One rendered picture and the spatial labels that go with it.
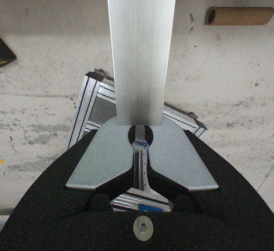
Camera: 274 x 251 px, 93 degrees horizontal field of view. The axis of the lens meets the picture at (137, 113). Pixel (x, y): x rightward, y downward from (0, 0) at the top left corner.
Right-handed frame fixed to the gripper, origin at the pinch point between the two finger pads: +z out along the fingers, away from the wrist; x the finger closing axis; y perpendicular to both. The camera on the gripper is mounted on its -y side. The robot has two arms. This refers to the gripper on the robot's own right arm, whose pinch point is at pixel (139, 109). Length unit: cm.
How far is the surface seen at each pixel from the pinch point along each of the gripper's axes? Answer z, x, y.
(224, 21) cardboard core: 76, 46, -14
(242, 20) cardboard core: 75, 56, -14
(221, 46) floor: 83, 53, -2
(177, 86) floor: 83, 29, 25
